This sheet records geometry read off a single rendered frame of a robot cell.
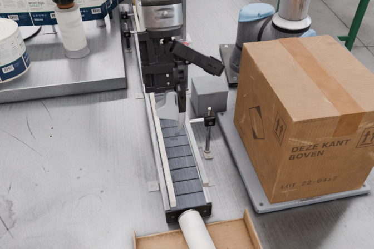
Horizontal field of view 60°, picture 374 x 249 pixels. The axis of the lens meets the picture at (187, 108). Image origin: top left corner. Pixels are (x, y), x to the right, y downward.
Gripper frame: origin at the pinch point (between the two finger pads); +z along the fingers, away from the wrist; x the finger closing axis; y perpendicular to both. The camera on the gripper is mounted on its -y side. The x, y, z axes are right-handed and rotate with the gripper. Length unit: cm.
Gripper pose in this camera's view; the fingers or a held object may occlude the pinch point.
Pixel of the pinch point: (182, 123)
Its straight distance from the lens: 69.2
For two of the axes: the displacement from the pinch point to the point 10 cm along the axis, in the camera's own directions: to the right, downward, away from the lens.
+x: 1.9, 3.4, -9.2
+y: -9.8, 1.3, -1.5
